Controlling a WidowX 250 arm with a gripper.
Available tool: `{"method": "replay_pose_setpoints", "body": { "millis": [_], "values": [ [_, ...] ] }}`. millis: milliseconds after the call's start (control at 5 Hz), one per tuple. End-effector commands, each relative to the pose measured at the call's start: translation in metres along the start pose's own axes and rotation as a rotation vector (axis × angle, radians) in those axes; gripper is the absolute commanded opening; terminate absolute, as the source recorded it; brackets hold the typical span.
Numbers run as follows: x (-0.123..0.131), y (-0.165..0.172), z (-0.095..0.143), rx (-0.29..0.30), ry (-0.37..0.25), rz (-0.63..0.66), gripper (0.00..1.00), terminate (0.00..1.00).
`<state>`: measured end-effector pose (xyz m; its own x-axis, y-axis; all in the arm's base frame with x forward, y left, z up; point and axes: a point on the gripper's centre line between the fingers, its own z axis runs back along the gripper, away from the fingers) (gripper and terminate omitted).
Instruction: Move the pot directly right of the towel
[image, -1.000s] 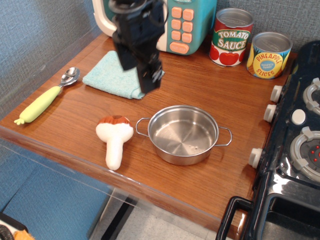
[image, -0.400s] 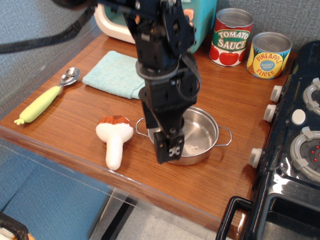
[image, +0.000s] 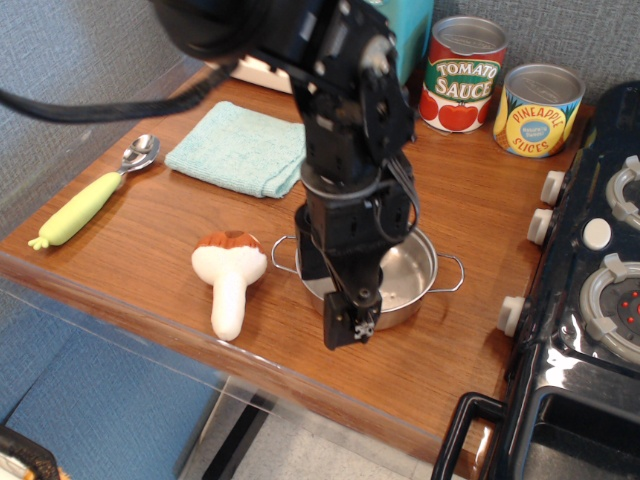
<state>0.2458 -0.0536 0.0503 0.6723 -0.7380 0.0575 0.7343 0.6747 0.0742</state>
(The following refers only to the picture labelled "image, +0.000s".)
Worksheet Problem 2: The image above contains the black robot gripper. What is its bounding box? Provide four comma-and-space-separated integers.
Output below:
296, 172, 418, 350

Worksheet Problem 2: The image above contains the small steel pot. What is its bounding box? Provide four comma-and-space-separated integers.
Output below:
271, 229, 465, 334

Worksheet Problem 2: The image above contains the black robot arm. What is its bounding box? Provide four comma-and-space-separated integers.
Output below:
154, 1, 420, 349

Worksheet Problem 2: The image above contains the light blue folded towel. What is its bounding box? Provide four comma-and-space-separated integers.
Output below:
165, 101, 306, 199

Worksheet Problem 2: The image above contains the plush mushroom toy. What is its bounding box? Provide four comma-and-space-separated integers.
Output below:
191, 231, 268, 341

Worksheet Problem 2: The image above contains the white stove knob front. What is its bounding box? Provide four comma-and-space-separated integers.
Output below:
497, 296, 525, 337

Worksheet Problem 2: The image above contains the white stove knob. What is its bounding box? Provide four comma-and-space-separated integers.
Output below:
497, 296, 525, 337
540, 170, 565, 206
527, 209, 553, 246

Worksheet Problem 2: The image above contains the white stove knob middle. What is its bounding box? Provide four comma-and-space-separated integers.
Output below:
527, 209, 553, 246

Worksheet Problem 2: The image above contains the white stove knob rear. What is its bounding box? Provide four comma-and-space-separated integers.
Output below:
540, 170, 565, 206

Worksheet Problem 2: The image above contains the black toy stove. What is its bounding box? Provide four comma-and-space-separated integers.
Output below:
432, 81, 639, 479

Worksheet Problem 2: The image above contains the tomato sauce can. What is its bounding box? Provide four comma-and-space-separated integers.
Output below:
419, 16, 508, 133

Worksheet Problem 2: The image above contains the pineapple slices can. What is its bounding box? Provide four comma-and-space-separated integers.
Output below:
493, 64, 586, 159

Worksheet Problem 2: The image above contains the teal toy microwave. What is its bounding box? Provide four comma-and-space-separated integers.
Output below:
232, 0, 434, 94

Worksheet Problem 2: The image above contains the spoon with green handle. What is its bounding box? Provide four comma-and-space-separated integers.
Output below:
27, 134, 160, 251

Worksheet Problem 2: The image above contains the black braided cable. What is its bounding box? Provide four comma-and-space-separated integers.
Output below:
0, 62, 239, 125

